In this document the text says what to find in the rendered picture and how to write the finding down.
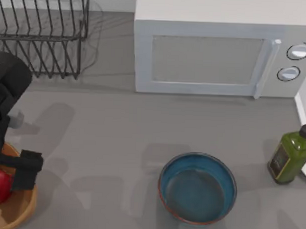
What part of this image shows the wooden bowl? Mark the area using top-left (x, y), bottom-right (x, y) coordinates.
top-left (0, 142), bottom-right (40, 229)

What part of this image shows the microwave oven door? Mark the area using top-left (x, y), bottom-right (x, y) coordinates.
top-left (132, 19), bottom-right (285, 98)

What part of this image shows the blue bowl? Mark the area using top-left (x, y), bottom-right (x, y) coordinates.
top-left (156, 151), bottom-right (239, 226)

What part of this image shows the pale microwave oven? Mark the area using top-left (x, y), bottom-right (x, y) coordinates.
top-left (132, 0), bottom-right (306, 102)

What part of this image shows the green bottle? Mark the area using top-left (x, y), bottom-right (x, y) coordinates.
top-left (267, 122), bottom-right (306, 186)

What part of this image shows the small microwave knob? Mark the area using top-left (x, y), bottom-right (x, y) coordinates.
top-left (276, 65), bottom-right (301, 82)

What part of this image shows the large microwave knob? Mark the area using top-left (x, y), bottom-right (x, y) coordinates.
top-left (286, 41), bottom-right (306, 61)

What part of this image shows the dark wire dish rack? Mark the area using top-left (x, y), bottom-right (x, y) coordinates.
top-left (0, 0), bottom-right (91, 80)

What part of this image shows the pale microwave door handle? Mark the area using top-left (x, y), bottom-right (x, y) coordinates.
top-left (253, 38), bottom-right (282, 101)

